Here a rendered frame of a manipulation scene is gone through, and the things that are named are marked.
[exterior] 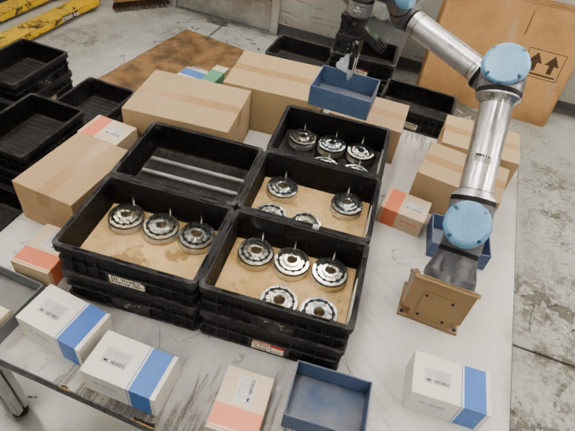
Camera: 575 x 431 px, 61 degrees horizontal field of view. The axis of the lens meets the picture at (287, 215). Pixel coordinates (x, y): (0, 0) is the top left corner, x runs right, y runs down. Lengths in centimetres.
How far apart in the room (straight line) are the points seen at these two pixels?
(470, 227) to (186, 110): 108
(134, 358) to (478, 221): 92
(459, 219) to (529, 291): 160
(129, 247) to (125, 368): 35
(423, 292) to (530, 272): 156
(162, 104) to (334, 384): 115
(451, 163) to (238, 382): 112
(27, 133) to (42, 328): 132
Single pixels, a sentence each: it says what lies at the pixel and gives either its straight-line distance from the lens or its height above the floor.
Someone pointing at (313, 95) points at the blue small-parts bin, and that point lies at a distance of 161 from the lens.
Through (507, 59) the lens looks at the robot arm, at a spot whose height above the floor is 140.
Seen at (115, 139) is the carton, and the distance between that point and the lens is 181.
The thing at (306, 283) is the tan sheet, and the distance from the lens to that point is 138.
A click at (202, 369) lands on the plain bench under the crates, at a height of 70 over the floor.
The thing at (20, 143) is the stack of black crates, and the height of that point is 49.
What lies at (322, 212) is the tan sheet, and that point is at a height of 83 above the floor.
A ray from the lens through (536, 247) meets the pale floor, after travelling 313.
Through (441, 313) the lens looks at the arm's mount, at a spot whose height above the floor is 78.
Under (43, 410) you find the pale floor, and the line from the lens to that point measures 218.
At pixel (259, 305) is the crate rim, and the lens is 120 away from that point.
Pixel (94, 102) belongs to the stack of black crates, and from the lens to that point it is 290.
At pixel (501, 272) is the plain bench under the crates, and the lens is 182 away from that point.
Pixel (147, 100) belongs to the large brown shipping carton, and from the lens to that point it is 191.
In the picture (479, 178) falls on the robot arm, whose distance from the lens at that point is 134.
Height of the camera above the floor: 191
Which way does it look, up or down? 45 degrees down
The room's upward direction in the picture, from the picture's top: 9 degrees clockwise
